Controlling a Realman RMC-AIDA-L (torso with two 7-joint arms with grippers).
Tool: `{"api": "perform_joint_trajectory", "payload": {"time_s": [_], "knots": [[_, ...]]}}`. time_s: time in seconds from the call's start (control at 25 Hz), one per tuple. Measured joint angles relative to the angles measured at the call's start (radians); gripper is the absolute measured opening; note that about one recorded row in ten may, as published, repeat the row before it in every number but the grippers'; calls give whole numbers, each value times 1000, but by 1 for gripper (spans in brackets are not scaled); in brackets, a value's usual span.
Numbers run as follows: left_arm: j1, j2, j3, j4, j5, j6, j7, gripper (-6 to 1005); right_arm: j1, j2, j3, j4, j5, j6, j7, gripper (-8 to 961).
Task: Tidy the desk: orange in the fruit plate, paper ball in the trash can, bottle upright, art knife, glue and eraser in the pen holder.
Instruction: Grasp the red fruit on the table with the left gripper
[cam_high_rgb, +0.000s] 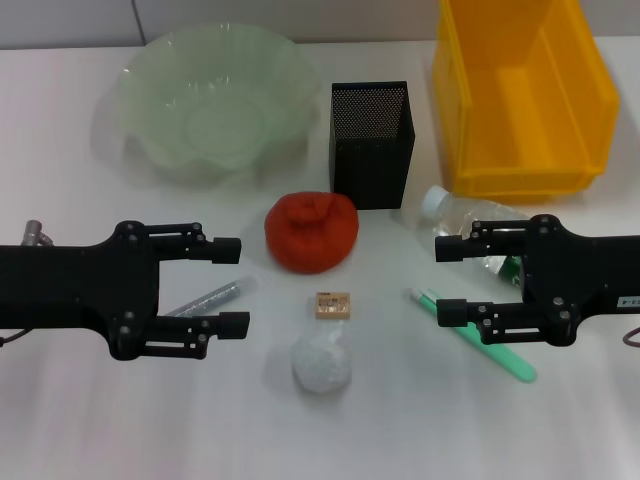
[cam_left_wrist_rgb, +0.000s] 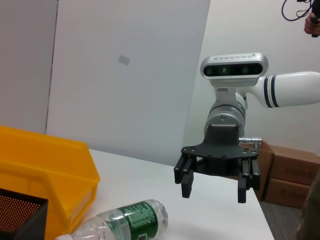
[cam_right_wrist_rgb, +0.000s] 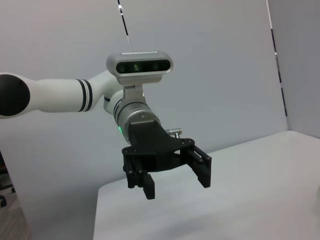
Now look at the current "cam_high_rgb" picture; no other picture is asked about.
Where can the black mesh pen holder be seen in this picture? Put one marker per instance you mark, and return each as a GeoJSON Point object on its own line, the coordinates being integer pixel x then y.
{"type": "Point", "coordinates": [372, 170]}

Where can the clear green-label water bottle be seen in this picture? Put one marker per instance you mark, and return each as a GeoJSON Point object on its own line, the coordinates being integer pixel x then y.
{"type": "Point", "coordinates": [450, 215]}

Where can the silver glitter marker pen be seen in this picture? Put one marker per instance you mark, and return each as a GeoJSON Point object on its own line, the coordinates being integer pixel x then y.
{"type": "Point", "coordinates": [210, 299]}

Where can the pale green glass fruit plate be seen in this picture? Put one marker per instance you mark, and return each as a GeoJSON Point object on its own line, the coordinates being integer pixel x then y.
{"type": "Point", "coordinates": [210, 115]}

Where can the mint green pen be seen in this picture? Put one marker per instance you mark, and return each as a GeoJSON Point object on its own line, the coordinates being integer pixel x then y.
{"type": "Point", "coordinates": [510, 362]}

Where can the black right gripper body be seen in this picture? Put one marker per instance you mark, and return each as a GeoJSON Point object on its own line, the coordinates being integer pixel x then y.
{"type": "Point", "coordinates": [575, 275]}

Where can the red-orange knitted toy orange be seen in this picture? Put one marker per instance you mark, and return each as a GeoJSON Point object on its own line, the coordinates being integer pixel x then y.
{"type": "Point", "coordinates": [310, 235]}

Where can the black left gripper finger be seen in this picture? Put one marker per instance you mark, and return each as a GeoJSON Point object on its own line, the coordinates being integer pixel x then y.
{"type": "Point", "coordinates": [232, 325]}
{"type": "Point", "coordinates": [225, 250]}

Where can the yellow plastic bin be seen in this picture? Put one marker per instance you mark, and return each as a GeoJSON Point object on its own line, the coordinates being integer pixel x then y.
{"type": "Point", "coordinates": [525, 125]}

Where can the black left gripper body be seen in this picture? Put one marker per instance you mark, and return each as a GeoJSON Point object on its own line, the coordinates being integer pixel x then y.
{"type": "Point", "coordinates": [75, 285]}

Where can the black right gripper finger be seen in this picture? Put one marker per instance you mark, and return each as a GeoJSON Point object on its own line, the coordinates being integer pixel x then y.
{"type": "Point", "coordinates": [450, 249]}
{"type": "Point", "coordinates": [452, 313]}

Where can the white paper ball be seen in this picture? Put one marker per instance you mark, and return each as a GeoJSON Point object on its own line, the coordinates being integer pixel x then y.
{"type": "Point", "coordinates": [322, 365]}

